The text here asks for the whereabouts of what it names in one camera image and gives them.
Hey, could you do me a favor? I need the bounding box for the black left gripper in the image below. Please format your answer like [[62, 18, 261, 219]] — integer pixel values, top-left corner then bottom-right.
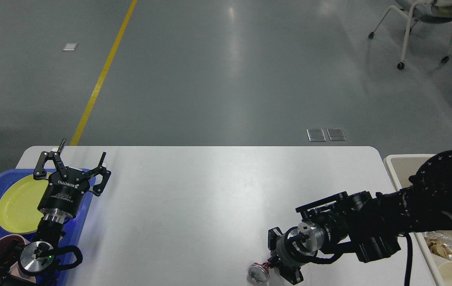
[[33, 139, 112, 220]]

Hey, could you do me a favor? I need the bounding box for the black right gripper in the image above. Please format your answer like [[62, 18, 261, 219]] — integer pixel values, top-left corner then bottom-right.
[[267, 221, 326, 285]]

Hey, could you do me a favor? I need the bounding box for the crushed red soda can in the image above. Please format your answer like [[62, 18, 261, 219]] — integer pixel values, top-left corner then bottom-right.
[[246, 261, 279, 285]]

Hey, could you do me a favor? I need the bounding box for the yellow plastic plate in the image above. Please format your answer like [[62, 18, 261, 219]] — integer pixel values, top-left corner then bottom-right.
[[0, 175, 48, 235]]

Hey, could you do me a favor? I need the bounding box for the pink mug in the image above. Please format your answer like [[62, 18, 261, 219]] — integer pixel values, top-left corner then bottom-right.
[[0, 234, 37, 283]]

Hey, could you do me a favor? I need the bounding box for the brown paper ball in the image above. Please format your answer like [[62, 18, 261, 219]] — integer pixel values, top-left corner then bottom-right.
[[427, 239, 452, 261]]

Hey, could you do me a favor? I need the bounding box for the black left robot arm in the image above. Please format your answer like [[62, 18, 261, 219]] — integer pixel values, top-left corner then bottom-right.
[[0, 139, 111, 286]]

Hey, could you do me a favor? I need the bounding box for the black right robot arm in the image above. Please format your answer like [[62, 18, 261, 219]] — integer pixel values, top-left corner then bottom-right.
[[261, 150, 452, 286]]

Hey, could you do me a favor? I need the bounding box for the left metal floor plate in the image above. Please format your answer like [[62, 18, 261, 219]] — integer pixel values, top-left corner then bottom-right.
[[307, 128, 327, 142]]

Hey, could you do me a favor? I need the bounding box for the metal floor plate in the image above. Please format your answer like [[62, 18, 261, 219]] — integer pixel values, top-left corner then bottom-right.
[[326, 128, 347, 141], [307, 128, 327, 142]]

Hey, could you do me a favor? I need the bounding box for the right metal floor plate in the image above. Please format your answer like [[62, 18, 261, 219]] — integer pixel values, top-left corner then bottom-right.
[[326, 128, 347, 141]]

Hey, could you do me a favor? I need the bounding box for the white floor marker tag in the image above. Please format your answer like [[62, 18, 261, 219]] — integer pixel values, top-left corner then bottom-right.
[[62, 43, 78, 51]]

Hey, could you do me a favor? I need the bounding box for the beige plastic bin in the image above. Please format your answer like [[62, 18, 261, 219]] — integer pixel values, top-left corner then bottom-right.
[[383, 154, 444, 286]]

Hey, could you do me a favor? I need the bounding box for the white framed office chair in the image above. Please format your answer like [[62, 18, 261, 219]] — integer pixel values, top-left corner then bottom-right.
[[368, 0, 452, 70]]

